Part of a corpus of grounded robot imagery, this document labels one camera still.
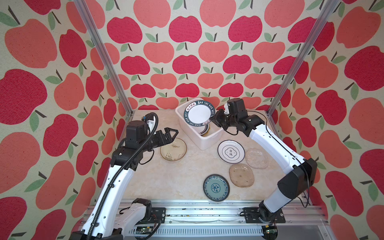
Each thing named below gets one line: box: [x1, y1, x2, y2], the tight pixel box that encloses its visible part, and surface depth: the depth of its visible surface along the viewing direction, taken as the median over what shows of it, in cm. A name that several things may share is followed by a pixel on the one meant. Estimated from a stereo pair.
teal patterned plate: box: [203, 173, 231, 202], surface depth 85 cm
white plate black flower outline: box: [217, 140, 245, 164], surface depth 100 cm
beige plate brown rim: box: [160, 137, 188, 162], surface depth 98 cm
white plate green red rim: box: [200, 123, 210, 137], surface depth 107 cm
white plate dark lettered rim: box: [183, 100, 216, 127], surface depth 85 cm
